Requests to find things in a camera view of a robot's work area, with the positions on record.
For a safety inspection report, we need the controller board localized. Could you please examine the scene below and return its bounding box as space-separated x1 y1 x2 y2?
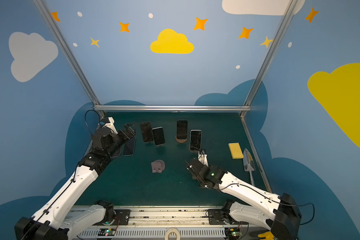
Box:
224 228 244 240
98 229 117 237

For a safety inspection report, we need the white tape roll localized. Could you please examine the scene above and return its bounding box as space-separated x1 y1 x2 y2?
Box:
165 228 181 240

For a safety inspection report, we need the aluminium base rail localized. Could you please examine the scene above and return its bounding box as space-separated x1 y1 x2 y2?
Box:
66 206 264 240

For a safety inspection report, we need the black phone on wooden stand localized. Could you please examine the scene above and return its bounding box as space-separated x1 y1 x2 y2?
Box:
176 120 188 140

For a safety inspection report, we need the right aluminium frame post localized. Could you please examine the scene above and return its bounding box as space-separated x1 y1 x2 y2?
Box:
240 0 299 120

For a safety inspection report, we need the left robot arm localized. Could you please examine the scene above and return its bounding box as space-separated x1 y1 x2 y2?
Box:
15 122 136 240

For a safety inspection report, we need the yellow black object bottom right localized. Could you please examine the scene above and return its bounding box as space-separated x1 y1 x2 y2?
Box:
258 232 274 240

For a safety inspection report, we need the right controller board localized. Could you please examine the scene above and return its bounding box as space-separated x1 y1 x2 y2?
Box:
224 228 244 240

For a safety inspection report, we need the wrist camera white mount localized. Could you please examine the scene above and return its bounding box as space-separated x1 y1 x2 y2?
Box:
198 150 209 167
101 117 118 134

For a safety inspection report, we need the aluminium frame post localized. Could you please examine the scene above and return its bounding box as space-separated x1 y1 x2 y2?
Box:
33 0 101 110
240 0 299 120

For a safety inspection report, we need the black phone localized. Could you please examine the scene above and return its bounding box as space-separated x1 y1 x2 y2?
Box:
140 122 154 143
176 120 188 140

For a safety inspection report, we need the left aluminium frame post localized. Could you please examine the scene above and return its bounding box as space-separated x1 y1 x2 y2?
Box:
33 0 101 110

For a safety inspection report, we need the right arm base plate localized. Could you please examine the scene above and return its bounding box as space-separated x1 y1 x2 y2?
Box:
206 209 239 225

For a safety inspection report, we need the light blue phone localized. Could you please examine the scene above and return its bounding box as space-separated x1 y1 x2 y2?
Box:
123 137 136 156

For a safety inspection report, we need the grey stand front left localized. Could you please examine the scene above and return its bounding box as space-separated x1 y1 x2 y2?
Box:
151 160 166 173

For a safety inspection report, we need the wooden round phone stand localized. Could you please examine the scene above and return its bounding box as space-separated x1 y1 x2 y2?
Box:
176 134 188 144

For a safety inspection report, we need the silver trowel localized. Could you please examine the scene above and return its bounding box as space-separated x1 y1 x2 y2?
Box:
243 149 256 186

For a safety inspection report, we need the horizontal aluminium frame bar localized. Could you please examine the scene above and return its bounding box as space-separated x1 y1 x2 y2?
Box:
94 105 251 112

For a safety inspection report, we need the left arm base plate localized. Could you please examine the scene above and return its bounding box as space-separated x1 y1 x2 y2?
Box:
94 209 131 226

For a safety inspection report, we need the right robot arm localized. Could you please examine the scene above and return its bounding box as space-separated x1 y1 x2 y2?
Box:
187 158 302 240

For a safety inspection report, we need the left controller board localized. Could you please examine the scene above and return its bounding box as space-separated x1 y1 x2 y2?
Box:
98 229 117 237

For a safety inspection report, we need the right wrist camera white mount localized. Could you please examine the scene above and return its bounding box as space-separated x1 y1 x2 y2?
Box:
198 150 209 167

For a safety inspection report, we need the yellow sponge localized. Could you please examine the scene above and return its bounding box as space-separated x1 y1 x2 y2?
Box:
228 143 244 159

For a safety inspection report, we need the silver phone back right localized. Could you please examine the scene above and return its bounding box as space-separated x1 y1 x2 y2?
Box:
190 130 202 151

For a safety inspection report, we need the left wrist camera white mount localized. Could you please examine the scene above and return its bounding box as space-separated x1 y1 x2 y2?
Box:
101 117 118 134

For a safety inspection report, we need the blue-edged phone back row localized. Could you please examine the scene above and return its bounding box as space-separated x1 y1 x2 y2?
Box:
152 127 165 146

